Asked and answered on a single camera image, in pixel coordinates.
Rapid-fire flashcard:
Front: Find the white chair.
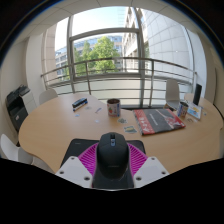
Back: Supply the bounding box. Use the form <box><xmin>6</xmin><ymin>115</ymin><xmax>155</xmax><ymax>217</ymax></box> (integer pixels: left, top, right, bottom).
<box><xmin>38</xmin><ymin>88</ymin><xmax>59</xmax><ymax>106</ymax></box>
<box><xmin>0</xmin><ymin>133</ymin><xmax>36</xmax><ymax>165</ymax></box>
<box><xmin>165</xmin><ymin>78</ymin><xmax>182</xmax><ymax>111</ymax></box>

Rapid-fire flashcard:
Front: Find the white mug with blue print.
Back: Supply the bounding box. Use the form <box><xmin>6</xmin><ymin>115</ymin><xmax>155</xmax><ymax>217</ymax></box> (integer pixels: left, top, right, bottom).
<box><xmin>106</xmin><ymin>98</ymin><xmax>121</xmax><ymax>118</ymax></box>

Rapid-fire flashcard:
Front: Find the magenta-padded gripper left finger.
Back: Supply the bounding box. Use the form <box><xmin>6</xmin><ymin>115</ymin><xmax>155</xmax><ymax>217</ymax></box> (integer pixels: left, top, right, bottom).
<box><xmin>54</xmin><ymin>143</ymin><xmax>100</xmax><ymax>188</ymax></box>

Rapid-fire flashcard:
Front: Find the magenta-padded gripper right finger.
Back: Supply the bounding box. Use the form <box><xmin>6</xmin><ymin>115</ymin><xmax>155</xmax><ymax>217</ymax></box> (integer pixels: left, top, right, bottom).
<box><xmin>126</xmin><ymin>143</ymin><xmax>170</xmax><ymax>188</ymax></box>

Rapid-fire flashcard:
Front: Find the black and blue stapler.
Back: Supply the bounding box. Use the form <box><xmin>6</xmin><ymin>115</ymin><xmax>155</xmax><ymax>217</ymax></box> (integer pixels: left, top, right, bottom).
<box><xmin>71</xmin><ymin>97</ymin><xmax>89</xmax><ymax>112</ymax></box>

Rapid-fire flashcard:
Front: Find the black computer mouse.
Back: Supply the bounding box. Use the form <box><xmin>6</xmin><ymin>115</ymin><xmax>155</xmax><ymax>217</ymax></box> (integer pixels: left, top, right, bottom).
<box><xmin>92</xmin><ymin>131</ymin><xmax>135</xmax><ymax>190</ymax></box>

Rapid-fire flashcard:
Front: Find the red magazine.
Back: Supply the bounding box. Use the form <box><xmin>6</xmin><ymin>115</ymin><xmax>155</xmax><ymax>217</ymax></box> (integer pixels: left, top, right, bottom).
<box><xmin>133</xmin><ymin>108</ymin><xmax>187</xmax><ymax>136</ymax></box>

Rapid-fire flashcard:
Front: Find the black cylinder bottle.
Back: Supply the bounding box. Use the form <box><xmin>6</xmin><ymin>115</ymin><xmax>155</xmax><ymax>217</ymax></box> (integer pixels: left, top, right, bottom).
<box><xmin>193</xmin><ymin>83</ymin><xmax>203</xmax><ymax>106</ymax></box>

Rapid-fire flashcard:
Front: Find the metal balcony railing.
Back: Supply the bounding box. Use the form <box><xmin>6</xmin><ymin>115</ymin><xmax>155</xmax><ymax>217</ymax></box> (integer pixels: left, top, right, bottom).
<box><xmin>40</xmin><ymin>57</ymin><xmax>198</xmax><ymax>108</ymax></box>

